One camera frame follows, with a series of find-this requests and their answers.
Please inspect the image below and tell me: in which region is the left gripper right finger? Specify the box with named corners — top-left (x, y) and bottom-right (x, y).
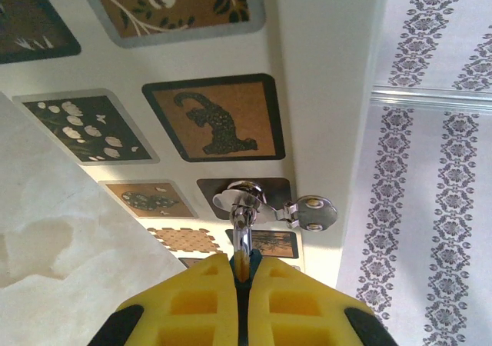
top-left (247, 257), bottom-right (401, 346)

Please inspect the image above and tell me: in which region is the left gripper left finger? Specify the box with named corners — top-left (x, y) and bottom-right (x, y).
top-left (88, 252), bottom-right (240, 346)

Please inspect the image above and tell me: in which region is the small blue padlock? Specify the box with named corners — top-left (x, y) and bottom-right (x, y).
top-left (226, 179), bottom-right (267, 290)

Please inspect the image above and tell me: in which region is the white box with picture tiles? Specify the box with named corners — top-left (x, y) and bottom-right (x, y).
top-left (0, 0), bottom-right (390, 285)

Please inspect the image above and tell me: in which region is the aluminium corner post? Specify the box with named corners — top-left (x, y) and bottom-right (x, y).
top-left (369, 85), bottom-right (492, 113)

